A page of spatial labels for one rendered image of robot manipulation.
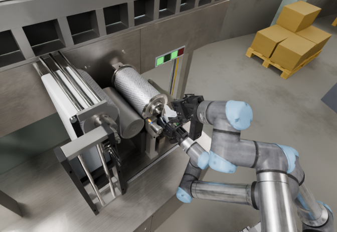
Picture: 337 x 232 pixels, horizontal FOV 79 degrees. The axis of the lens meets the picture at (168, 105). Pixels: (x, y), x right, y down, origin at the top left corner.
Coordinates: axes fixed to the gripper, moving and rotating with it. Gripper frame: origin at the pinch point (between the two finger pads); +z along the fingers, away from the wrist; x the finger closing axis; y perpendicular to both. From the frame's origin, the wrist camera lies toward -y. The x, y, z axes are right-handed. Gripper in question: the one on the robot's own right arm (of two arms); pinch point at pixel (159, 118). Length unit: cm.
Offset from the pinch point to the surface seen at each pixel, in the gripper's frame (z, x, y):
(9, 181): 24, 74, -19
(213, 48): 126, -235, -109
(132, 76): 14.1, 6.5, 22.3
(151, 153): -7.2, 10.0, -17.1
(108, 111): -2.0, 27.8, 27.3
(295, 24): 47, -326, -53
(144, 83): 7.4, 4.7, 22.2
